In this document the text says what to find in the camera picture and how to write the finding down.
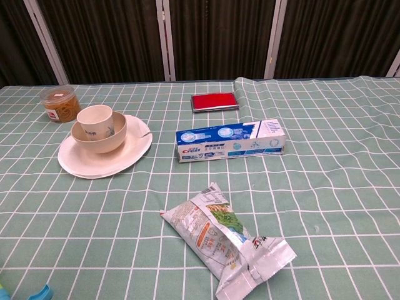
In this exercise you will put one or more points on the white printed paper cup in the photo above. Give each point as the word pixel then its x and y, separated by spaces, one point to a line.
pixel 93 122

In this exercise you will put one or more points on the blue white toothpaste box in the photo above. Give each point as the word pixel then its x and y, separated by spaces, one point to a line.
pixel 231 142

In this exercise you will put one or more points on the red ink pad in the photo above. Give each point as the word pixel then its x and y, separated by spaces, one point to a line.
pixel 214 102

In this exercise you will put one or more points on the white paper plate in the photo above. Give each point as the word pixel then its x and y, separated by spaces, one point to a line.
pixel 131 150

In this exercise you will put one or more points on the silver green snack bag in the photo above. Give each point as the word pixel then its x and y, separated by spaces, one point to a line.
pixel 225 237

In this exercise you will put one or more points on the cream bowl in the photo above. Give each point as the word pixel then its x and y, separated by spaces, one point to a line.
pixel 109 140

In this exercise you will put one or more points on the dark pleated curtain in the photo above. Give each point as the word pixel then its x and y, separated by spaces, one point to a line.
pixel 218 37

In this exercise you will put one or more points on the green checkered tablecloth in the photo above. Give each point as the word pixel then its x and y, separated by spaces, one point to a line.
pixel 312 187

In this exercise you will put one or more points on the clear jar of rubber bands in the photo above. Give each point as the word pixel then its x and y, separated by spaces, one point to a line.
pixel 59 104

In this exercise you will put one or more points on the blue plastic clip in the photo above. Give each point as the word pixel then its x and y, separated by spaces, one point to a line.
pixel 42 293

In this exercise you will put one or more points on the green yellow object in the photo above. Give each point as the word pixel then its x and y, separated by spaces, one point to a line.
pixel 3 289

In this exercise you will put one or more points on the white screen frame post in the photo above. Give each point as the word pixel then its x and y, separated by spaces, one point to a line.
pixel 165 40
pixel 394 65
pixel 274 37
pixel 47 40

